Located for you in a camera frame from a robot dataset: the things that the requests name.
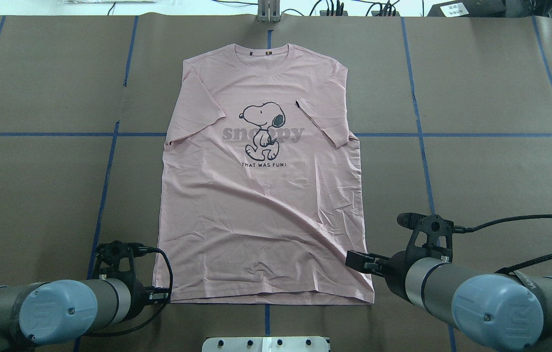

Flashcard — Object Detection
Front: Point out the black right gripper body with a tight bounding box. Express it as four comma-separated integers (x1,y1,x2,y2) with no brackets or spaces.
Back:
378,250,413,301

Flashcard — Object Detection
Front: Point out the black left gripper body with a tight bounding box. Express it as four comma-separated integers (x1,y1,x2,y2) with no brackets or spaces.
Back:
127,279,149,320

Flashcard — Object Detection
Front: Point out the pink Snoopy t-shirt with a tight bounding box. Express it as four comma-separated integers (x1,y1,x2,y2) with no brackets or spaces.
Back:
152,43,375,305

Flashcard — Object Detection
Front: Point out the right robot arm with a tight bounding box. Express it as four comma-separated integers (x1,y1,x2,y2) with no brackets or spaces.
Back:
345,250,552,352

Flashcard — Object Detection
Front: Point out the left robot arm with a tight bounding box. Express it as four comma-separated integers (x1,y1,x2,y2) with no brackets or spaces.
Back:
0,278,171,352

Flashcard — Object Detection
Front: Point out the brown paper table cover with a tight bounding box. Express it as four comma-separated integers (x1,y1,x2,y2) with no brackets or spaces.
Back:
0,15,552,352

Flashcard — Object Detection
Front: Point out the dark grey box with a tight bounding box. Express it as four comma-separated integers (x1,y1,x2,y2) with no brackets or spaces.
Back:
426,0,552,18

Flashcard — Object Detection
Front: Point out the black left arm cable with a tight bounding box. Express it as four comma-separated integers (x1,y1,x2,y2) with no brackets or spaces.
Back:
80,247,175,338

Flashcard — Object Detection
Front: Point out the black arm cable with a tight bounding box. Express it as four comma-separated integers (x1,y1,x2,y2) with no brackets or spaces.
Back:
80,247,175,338
452,214,552,274

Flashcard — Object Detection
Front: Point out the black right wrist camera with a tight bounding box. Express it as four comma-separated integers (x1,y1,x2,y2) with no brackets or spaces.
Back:
397,213,455,266

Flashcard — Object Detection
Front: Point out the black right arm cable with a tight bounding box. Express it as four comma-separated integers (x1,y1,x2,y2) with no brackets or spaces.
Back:
452,214,552,274

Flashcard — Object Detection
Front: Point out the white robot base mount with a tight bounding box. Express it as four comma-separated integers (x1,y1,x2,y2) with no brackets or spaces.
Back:
201,336,331,352

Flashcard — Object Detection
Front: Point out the aluminium frame post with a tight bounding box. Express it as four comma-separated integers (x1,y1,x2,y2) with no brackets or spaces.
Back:
256,0,282,23

